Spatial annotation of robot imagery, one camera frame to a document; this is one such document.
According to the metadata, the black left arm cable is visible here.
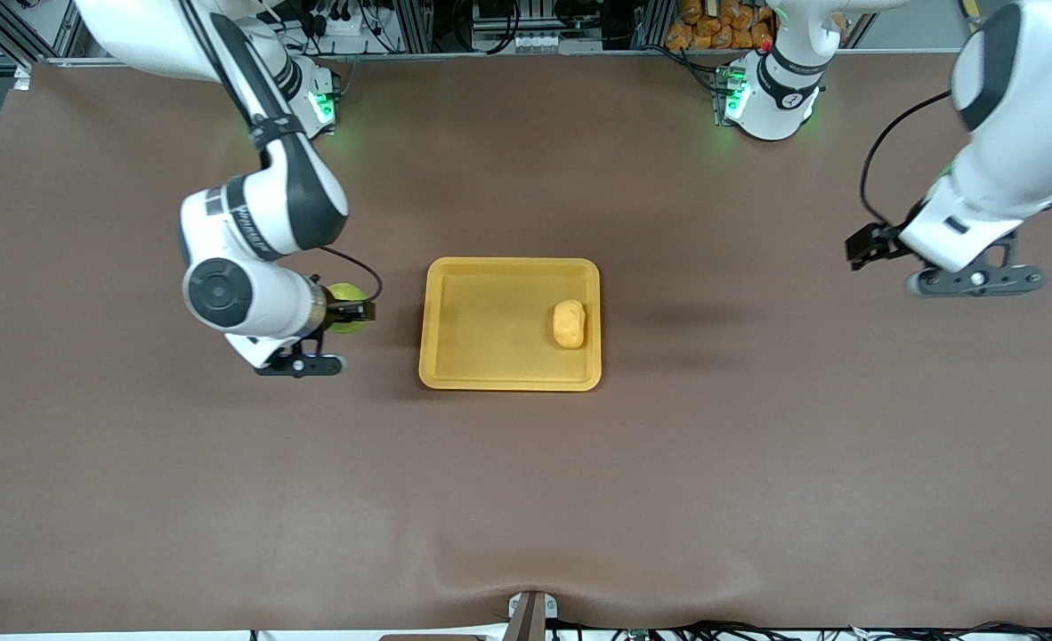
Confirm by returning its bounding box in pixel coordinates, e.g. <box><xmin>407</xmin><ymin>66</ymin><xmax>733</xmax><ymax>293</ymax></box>
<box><xmin>861</xmin><ymin>89</ymin><xmax>955</xmax><ymax>229</ymax></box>

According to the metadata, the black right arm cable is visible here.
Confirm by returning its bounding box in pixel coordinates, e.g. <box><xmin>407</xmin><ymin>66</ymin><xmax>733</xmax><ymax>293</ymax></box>
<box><xmin>182</xmin><ymin>0</ymin><xmax>384</xmax><ymax>309</ymax></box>

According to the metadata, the yellow potato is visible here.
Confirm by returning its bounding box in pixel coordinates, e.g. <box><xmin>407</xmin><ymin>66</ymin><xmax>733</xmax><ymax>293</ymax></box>
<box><xmin>550</xmin><ymin>299</ymin><xmax>588</xmax><ymax>350</ymax></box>

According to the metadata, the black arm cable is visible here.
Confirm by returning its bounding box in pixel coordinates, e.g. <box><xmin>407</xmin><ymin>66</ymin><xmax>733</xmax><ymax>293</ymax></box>
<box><xmin>861</xmin><ymin>89</ymin><xmax>955</xmax><ymax>229</ymax></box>
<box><xmin>182</xmin><ymin>0</ymin><xmax>384</xmax><ymax>309</ymax></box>

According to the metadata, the yellow plastic tray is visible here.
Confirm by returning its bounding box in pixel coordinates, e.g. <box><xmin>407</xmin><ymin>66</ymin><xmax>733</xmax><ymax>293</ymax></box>
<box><xmin>418</xmin><ymin>257</ymin><xmax>603</xmax><ymax>393</ymax></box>

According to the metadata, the green apple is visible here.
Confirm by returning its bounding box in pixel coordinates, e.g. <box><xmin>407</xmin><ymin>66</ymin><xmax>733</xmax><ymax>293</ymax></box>
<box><xmin>325</xmin><ymin>282</ymin><xmax>372</xmax><ymax>336</ymax></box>

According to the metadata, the metal table edge rail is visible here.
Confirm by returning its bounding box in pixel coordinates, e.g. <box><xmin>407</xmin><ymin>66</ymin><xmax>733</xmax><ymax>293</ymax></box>
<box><xmin>44</xmin><ymin>48</ymin><xmax>972</xmax><ymax>67</ymax></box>

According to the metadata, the white power strip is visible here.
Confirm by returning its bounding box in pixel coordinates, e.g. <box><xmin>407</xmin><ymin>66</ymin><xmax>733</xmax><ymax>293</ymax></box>
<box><xmin>306</xmin><ymin>0</ymin><xmax>376</xmax><ymax>38</ymax></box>

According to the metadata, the bag of orange snacks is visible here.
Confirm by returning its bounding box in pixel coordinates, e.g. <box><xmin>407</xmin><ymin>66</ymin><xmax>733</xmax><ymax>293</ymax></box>
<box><xmin>666</xmin><ymin>0</ymin><xmax>777</xmax><ymax>52</ymax></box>

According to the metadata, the brown table mat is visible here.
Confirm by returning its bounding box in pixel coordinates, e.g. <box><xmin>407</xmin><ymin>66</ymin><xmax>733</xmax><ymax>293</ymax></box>
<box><xmin>0</xmin><ymin>53</ymin><xmax>1052</xmax><ymax>635</ymax></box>

